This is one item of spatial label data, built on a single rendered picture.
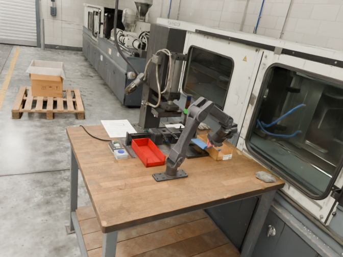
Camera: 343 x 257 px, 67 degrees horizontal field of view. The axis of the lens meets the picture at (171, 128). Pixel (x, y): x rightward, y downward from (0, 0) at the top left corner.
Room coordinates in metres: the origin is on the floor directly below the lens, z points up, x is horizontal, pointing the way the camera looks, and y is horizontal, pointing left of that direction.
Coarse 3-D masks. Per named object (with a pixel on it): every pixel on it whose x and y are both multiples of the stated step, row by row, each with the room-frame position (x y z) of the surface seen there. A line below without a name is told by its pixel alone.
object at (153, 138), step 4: (152, 136) 1.60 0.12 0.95; (156, 136) 1.57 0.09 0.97; (160, 136) 1.59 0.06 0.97; (168, 136) 1.62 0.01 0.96; (152, 140) 1.59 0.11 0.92; (156, 140) 1.57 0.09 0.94; (160, 140) 1.59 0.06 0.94; (168, 140) 1.67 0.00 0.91; (172, 140) 1.64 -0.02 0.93; (176, 140) 1.66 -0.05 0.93; (156, 144) 1.58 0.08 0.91; (160, 144) 1.59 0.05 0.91
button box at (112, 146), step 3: (84, 129) 1.62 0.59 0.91; (87, 132) 1.58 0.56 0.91; (90, 135) 1.55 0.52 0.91; (96, 138) 1.52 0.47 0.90; (99, 138) 1.52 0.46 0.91; (111, 141) 1.47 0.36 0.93; (117, 141) 1.48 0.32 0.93; (111, 144) 1.43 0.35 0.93; (114, 144) 1.43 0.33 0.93; (120, 144) 1.45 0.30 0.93; (111, 147) 1.40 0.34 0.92; (114, 147) 1.40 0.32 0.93; (117, 147) 1.40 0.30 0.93; (120, 147) 1.41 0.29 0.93; (123, 147) 1.41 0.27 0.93; (111, 150) 1.40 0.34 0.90
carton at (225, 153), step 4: (200, 136) 1.73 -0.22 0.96; (204, 136) 1.75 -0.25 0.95; (204, 140) 1.64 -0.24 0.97; (224, 144) 1.64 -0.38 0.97; (208, 148) 1.59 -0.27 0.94; (212, 148) 1.56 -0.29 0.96; (216, 148) 1.68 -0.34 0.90; (220, 148) 1.66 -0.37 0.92; (224, 148) 1.63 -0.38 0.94; (228, 148) 1.60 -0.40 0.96; (208, 152) 1.59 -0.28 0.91; (212, 152) 1.55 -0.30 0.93; (216, 152) 1.52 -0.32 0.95; (220, 152) 1.63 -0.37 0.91; (224, 152) 1.62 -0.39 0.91; (228, 152) 1.59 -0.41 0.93; (212, 156) 1.55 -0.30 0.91; (216, 156) 1.51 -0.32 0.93; (220, 156) 1.53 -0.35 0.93; (224, 156) 1.54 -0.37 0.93; (228, 156) 1.56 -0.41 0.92; (216, 160) 1.51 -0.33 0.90
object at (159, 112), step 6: (156, 96) 1.81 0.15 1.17; (162, 96) 1.83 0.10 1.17; (162, 102) 1.67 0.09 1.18; (168, 102) 1.65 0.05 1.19; (156, 108) 1.64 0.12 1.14; (162, 108) 1.64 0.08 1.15; (168, 108) 1.59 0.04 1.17; (174, 108) 1.61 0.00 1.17; (156, 114) 1.58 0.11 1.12; (162, 114) 1.58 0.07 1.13; (168, 114) 1.61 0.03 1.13; (174, 114) 1.63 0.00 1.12; (180, 114) 1.66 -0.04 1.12
